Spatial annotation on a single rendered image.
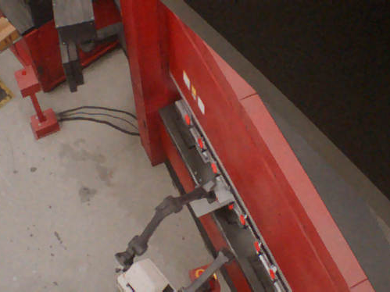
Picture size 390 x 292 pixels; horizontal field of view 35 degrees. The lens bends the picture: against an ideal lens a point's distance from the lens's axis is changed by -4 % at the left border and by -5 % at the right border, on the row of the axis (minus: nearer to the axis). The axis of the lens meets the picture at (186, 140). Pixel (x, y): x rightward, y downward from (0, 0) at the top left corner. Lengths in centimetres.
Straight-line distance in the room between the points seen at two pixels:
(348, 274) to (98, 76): 382
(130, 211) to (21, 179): 103
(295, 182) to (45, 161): 318
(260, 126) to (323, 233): 61
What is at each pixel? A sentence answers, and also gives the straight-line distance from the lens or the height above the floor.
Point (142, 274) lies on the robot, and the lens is 373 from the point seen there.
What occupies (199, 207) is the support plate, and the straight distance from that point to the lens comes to 428.
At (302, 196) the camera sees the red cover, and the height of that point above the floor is 230.
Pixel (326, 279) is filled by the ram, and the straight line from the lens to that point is 311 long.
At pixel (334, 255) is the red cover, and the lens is 285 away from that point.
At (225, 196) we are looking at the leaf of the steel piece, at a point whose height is 100.
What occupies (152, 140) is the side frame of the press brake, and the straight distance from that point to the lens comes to 512.
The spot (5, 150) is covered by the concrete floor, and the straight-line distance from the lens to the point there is 585.
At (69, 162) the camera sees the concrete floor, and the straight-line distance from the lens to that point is 565.
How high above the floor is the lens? 495
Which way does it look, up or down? 61 degrees down
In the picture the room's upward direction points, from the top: 2 degrees counter-clockwise
